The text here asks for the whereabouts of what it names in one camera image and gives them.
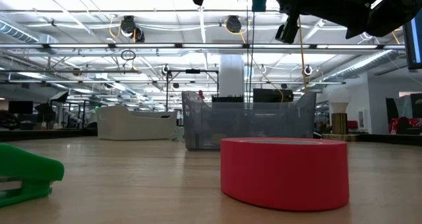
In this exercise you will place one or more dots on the red-orange tape roll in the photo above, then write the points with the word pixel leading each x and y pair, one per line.
pixel 283 174

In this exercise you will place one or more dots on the green stapler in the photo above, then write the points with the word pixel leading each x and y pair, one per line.
pixel 26 171

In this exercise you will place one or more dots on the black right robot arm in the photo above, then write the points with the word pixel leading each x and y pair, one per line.
pixel 389 16

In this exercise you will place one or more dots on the long ceiling light strip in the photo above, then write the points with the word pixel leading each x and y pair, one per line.
pixel 211 46

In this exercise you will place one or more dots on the small round ceiling reel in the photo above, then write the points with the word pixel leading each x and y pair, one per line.
pixel 307 70
pixel 165 70

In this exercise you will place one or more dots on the white square pillar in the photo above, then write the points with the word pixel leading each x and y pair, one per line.
pixel 231 75

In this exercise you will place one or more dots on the small red object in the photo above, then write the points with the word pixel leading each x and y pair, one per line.
pixel 201 95

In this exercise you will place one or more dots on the white bulb table lamp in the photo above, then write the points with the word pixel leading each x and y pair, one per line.
pixel 339 100

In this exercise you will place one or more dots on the black flat screen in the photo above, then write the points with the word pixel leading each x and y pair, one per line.
pixel 272 95

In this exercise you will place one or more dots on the black computer monitor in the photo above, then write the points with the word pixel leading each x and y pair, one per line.
pixel 413 39

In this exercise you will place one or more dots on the low black box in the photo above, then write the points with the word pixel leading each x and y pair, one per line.
pixel 227 99

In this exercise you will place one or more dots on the small red box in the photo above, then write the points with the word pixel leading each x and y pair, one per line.
pixel 352 124

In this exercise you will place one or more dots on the translucent grey plastic bin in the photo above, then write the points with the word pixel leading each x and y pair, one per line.
pixel 247 128

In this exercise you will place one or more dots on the pale plastic piece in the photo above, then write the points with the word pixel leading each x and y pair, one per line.
pixel 177 135

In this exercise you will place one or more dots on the white plastic bin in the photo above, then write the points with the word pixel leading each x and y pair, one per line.
pixel 138 125

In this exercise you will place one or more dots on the red background objects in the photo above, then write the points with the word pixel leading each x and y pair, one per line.
pixel 405 125

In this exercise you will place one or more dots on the black studio softbox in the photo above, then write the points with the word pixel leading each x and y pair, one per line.
pixel 59 96

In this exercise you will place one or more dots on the black tripod equipment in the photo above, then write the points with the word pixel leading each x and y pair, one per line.
pixel 45 110

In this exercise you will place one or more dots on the black background screen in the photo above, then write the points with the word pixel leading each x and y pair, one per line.
pixel 20 107

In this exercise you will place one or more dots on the silver ventilation duct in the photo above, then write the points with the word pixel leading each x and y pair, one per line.
pixel 16 31
pixel 362 64

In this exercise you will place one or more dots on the black metal frame rig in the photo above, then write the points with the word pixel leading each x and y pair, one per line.
pixel 167 92

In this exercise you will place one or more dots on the white wall poster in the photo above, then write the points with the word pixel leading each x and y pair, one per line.
pixel 361 118

